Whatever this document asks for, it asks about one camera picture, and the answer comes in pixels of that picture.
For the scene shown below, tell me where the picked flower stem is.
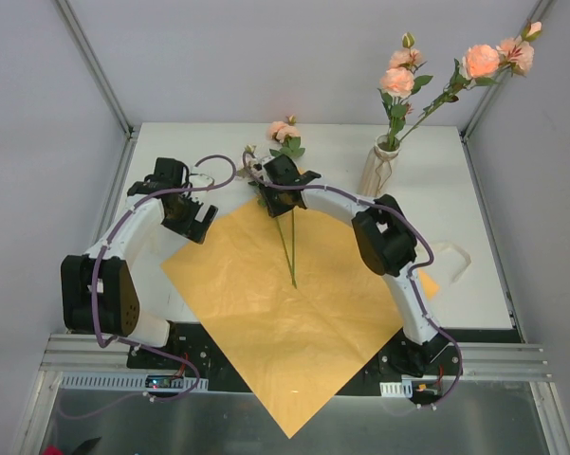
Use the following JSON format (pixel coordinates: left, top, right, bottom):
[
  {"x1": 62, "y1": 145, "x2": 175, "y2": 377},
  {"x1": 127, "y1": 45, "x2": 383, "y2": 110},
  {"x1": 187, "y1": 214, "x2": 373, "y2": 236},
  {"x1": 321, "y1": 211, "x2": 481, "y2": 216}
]
[
  {"x1": 398, "y1": 21, "x2": 542, "y2": 145},
  {"x1": 378, "y1": 32, "x2": 432, "y2": 152},
  {"x1": 236, "y1": 143, "x2": 299, "y2": 289}
]

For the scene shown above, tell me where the orange wrapping paper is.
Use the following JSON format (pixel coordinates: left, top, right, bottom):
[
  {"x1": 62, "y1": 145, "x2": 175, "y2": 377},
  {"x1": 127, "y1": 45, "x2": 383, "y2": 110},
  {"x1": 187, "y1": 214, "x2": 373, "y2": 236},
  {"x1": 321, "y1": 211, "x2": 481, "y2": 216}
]
[{"x1": 160, "y1": 198, "x2": 441, "y2": 439}]

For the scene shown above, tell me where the cream printed ribbon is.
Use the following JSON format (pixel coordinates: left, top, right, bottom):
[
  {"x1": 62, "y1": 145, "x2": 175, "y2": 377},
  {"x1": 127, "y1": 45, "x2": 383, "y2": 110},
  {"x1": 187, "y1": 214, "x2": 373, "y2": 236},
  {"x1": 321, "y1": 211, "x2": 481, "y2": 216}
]
[{"x1": 430, "y1": 242, "x2": 472, "y2": 286}]

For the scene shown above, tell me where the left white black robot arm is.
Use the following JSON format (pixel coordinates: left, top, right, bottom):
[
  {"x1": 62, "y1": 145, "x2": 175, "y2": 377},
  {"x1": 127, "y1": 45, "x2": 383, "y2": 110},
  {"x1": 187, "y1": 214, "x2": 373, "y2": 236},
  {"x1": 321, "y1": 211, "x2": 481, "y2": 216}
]
[{"x1": 61, "y1": 157, "x2": 217, "y2": 369}]

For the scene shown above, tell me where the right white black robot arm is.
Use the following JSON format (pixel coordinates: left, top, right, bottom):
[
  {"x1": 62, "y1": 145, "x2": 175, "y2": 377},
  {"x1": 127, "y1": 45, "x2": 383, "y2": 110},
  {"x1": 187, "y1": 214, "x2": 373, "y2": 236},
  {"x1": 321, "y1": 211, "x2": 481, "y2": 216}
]
[{"x1": 245, "y1": 155, "x2": 444, "y2": 374}]

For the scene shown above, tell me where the beige ribbed vase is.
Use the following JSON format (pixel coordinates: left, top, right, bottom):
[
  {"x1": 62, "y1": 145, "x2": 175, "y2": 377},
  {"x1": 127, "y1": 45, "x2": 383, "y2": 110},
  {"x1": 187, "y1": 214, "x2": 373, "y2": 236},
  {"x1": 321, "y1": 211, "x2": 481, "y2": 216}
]
[{"x1": 358, "y1": 135, "x2": 399, "y2": 197}]

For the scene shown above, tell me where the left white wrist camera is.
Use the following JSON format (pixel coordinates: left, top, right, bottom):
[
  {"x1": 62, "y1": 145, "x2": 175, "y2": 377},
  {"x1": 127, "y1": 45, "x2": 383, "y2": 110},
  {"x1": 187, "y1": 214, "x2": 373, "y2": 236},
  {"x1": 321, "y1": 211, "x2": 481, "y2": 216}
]
[{"x1": 189, "y1": 173, "x2": 215, "y2": 188}]

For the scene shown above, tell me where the left aluminium frame post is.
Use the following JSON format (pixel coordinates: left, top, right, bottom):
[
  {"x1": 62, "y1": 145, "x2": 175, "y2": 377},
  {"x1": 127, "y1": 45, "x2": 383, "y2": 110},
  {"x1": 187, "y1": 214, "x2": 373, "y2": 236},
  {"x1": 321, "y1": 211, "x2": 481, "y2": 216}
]
[{"x1": 54, "y1": 0, "x2": 140, "y2": 141}]

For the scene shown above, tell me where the aluminium frame post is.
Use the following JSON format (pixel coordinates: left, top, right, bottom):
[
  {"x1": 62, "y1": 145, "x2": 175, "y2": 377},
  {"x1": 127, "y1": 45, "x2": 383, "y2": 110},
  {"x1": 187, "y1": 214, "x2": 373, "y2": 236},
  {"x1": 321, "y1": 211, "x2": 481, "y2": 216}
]
[
  {"x1": 459, "y1": 0, "x2": 554, "y2": 142},
  {"x1": 54, "y1": 0, "x2": 140, "y2": 141}
]

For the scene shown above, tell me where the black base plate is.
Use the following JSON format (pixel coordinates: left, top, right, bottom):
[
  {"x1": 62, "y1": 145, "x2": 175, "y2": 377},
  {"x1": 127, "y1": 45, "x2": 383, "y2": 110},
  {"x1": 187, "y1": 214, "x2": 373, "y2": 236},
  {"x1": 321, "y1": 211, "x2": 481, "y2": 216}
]
[{"x1": 70, "y1": 318, "x2": 524, "y2": 396}]

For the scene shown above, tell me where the left white cable duct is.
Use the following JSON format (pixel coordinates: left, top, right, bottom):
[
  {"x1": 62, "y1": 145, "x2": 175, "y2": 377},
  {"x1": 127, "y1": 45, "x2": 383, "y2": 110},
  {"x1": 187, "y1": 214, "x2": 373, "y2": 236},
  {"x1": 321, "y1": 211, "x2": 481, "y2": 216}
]
[{"x1": 61, "y1": 373, "x2": 209, "y2": 393}]

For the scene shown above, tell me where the white cable duct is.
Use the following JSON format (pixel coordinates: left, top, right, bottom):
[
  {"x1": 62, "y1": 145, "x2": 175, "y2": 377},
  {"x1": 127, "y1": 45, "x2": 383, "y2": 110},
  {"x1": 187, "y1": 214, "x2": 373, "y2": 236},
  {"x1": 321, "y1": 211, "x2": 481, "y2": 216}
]
[
  {"x1": 61, "y1": 373, "x2": 209, "y2": 393},
  {"x1": 379, "y1": 380, "x2": 414, "y2": 399}
]

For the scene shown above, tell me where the aluminium front rail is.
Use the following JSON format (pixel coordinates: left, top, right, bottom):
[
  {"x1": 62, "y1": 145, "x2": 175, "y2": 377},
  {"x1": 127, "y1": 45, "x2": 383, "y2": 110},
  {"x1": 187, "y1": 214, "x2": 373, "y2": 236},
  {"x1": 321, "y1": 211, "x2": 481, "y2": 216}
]
[{"x1": 39, "y1": 334, "x2": 554, "y2": 382}]

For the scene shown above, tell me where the right white cable duct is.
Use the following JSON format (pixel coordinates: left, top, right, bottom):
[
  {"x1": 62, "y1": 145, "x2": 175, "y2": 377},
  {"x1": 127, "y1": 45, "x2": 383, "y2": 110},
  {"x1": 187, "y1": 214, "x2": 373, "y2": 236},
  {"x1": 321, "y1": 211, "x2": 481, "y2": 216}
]
[{"x1": 379, "y1": 380, "x2": 414, "y2": 399}]

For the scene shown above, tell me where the right aluminium frame post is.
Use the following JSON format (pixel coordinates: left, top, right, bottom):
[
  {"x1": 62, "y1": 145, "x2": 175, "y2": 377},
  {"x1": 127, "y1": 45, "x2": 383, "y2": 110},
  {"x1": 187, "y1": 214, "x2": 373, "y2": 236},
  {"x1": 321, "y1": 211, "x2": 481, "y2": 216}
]
[{"x1": 459, "y1": 0, "x2": 554, "y2": 142}]

